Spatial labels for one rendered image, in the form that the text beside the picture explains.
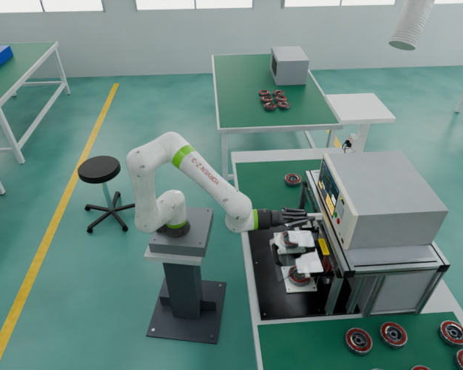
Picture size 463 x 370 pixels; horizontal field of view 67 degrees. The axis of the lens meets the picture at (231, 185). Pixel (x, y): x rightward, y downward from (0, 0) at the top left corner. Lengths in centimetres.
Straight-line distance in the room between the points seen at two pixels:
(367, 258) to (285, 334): 51
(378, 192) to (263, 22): 474
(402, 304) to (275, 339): 61
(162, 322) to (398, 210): 175
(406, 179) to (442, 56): 572
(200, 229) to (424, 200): 113
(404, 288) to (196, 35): 503
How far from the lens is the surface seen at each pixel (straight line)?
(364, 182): 164
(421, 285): 180
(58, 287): 307
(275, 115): 328
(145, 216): 174
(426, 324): 197
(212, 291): 274
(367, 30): 655
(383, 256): 163
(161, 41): 608
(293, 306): 180
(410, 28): 253
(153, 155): 151
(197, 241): 195
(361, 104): 257
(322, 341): 176
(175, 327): 262
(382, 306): 186
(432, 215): 163
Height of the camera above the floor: 228
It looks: 39 degrees down
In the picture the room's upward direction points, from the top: straight up
